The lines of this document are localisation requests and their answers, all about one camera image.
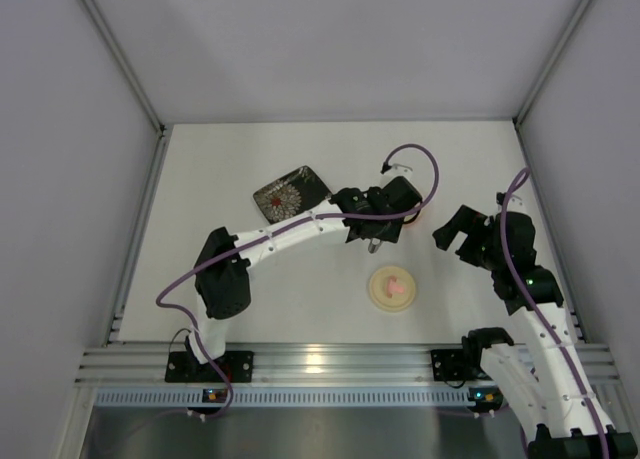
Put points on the aluminium frame post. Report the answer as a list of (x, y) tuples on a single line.
[(100, 23), (560, 46)]

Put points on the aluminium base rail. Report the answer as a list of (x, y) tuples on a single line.
[(296, 365)]

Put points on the right aluminium frame post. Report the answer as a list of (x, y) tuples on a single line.
[(560, 46)]

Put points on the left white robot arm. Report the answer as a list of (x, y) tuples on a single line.
[(228, 262)]

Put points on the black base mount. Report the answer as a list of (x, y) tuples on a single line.
[(452, 367), (182, 367)]

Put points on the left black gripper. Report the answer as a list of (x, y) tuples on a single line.
[(382, 230)]

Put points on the slotted grey cable duct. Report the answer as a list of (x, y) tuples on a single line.
[(292, 397)]

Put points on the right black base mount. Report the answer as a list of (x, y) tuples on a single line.
[(452, 367)]

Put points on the black floral square plate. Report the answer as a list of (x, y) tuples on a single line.
[(295, 192)]

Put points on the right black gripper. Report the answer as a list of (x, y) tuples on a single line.
[(470, 236)]

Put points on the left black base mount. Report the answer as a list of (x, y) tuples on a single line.
[(182, 367)]

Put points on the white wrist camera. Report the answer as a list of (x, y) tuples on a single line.
[(515, 204), (396, 170)]

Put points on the left aluminium frame post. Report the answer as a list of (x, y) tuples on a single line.
[(100, 23)]

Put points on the cream pink round bowl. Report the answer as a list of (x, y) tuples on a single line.
[(412, 218)]

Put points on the cream lid pink knob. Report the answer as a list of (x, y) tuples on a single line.
[(392, 289)]

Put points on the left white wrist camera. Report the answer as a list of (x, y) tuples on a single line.
[(396, 170)]

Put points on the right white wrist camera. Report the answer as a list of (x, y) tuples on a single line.
[(515, 204)]

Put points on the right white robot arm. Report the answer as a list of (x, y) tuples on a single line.
[(559, 413)]

